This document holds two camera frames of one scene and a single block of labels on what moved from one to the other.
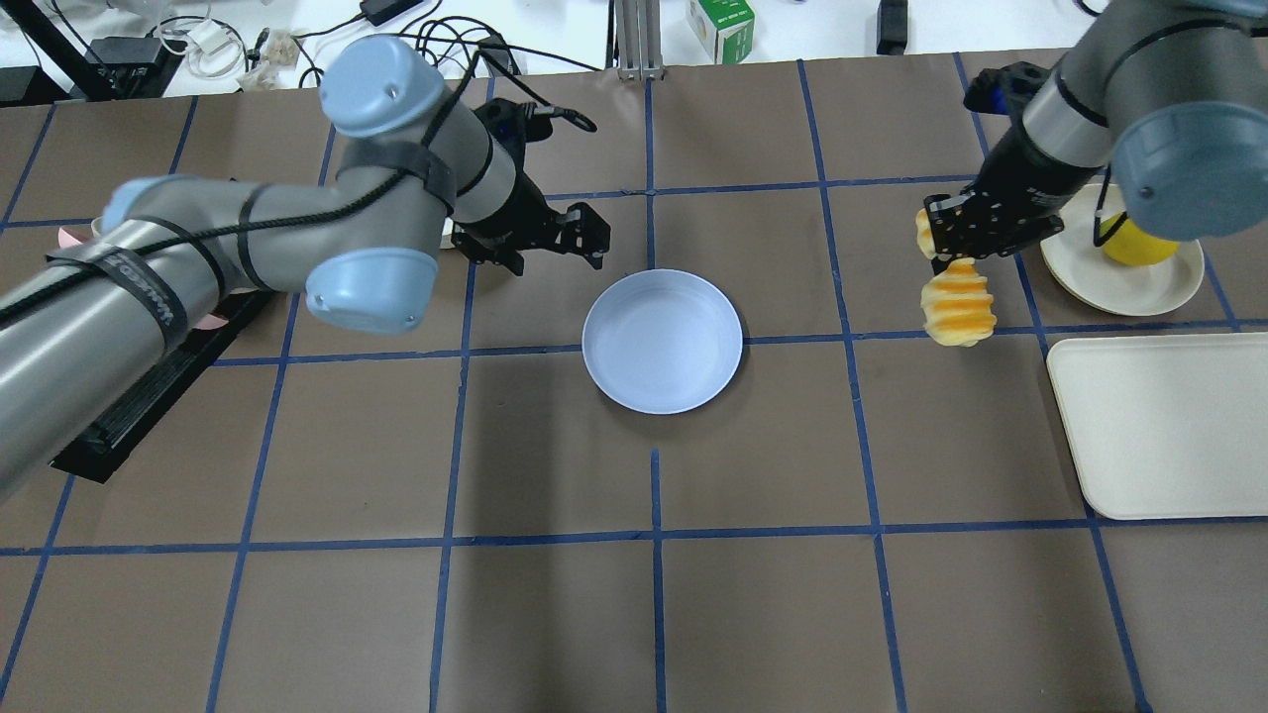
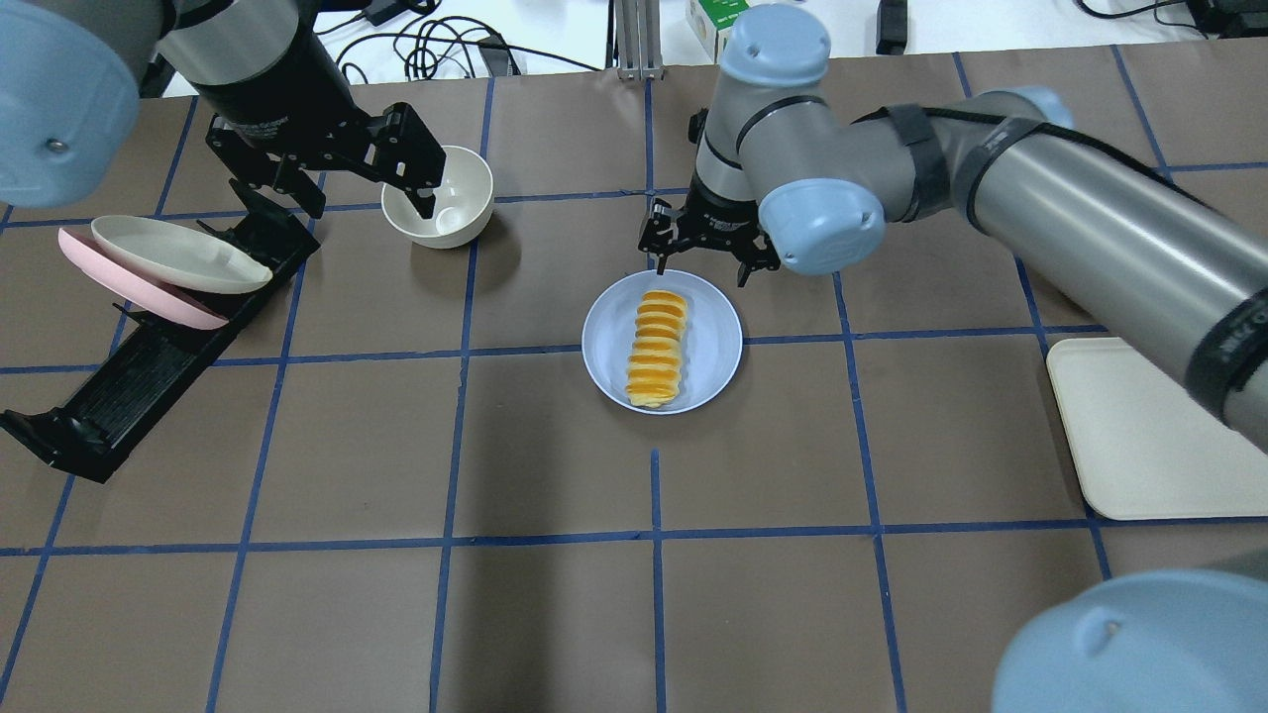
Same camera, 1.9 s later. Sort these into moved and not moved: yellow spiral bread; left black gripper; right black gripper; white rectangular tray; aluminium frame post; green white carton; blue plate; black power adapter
Moved: yellow spiral bread; left black gripper; right black gripper
Not moved: aluminium frame post; green white carton; black power adapter; blue plate; white rectangular tray
